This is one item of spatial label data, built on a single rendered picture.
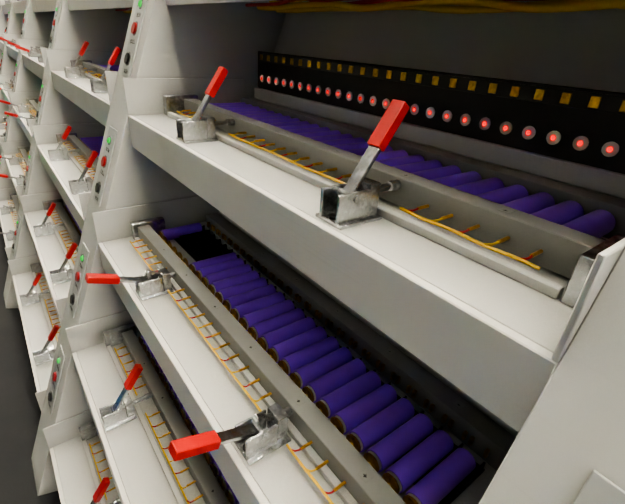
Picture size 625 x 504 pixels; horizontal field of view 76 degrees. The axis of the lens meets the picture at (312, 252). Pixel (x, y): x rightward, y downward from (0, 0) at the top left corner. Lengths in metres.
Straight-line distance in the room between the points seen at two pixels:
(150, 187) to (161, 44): 0.21
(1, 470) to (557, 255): 1.00
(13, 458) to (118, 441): 0.45
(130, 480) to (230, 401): 0.23
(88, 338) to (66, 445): 0.22
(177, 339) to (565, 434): 0.38
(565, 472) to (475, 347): 0.06
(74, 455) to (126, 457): 0.28
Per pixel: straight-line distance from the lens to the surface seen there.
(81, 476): 0.87
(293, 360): 0.41
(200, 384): 0.42
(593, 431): 0.20
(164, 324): 0.50
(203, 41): 0.70
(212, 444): 0.33
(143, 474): 0.61
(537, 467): 0.21
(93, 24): 1.37
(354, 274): 0.26
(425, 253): 0.26
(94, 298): 0.76
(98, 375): 0.74
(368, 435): 0.36
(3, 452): 1.09
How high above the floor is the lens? 0.76
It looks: 13 degrees down
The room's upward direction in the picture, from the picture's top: 20 degrees clockwise
